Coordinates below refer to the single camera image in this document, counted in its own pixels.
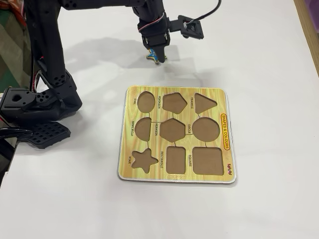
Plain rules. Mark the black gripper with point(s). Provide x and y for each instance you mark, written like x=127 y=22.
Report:
x=156 y=40

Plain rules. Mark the blue star puzzle piece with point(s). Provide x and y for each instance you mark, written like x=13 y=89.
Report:
x=152 y=56

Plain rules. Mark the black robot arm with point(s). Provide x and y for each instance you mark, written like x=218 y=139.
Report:
x=47 y=49

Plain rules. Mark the wooden shape puzzle board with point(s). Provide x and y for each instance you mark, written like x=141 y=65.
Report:
x=154 y=174

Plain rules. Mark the orange cloth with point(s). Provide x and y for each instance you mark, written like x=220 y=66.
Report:
x=17 y=8

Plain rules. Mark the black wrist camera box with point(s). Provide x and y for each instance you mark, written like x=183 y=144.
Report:
x=193 y=27

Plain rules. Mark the black grid base plate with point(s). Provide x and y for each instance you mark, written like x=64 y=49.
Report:
x=63 y=129

